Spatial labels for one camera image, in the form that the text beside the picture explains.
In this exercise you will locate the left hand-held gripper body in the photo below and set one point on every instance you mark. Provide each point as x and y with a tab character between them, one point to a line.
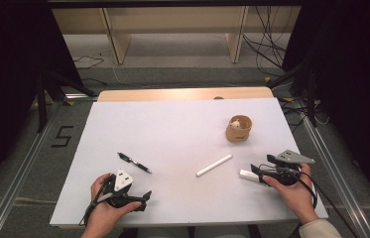
121	185

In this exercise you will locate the long white pen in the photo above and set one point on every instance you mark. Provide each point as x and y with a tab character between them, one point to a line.
214	165

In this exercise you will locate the black pen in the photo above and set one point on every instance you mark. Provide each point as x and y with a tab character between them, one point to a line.
134	162

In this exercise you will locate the white foam board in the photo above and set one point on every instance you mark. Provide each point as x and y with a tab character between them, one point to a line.
172	132

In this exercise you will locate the brown table grommet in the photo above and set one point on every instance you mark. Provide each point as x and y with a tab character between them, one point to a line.
219	97

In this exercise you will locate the person's right hand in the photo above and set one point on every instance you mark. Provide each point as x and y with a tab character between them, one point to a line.
300	198

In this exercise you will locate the round wooden pen holder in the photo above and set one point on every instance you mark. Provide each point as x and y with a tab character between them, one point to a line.
238	134

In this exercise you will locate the black curtain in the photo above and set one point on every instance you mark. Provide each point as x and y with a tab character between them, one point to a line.
354	82
7	82

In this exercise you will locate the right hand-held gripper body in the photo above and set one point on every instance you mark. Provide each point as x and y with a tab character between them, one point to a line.
288	172

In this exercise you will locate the black metal stand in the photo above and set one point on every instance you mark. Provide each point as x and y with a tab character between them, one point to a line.
309	92
45	99

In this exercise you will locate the person's left hand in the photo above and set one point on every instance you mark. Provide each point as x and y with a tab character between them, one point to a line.
103	214

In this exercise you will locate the light wooden shelf unit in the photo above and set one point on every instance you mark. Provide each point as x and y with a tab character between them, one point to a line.
172	23

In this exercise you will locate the aluminium floor rail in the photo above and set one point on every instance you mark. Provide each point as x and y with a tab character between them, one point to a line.
338	178
17	185

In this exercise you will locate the short white stick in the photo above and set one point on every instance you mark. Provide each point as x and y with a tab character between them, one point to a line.
247	174

